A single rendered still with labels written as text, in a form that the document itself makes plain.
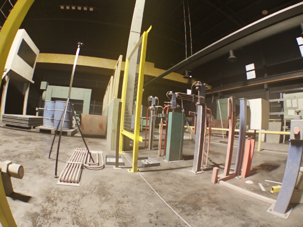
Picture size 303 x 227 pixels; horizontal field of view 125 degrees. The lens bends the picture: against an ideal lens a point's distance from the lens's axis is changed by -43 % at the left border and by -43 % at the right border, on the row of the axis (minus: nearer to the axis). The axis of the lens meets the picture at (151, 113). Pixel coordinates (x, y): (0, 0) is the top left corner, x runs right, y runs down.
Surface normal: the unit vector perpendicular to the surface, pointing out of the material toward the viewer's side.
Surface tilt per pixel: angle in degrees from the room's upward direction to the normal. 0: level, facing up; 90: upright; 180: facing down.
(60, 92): 90
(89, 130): 90
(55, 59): 90
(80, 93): 90
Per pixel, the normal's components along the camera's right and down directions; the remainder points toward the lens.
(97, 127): 0.43, -0.03
